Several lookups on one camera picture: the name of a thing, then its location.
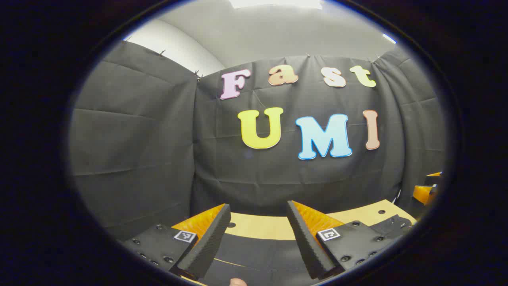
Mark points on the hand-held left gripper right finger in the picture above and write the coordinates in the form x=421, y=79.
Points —
x=305, y=238

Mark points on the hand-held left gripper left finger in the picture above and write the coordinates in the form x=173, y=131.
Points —
x=208, y=238

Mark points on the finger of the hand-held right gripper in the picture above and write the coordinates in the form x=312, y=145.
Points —
x=422, y=194
x=433, y=179

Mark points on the dark grey jeans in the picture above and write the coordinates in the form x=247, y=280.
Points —
x=258, y=254

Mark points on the black backdrop cloth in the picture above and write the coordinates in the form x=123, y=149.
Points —
x=139, y=139

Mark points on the ceiling light panel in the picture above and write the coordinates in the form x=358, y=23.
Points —
x=389, y=38
x=278, y=3

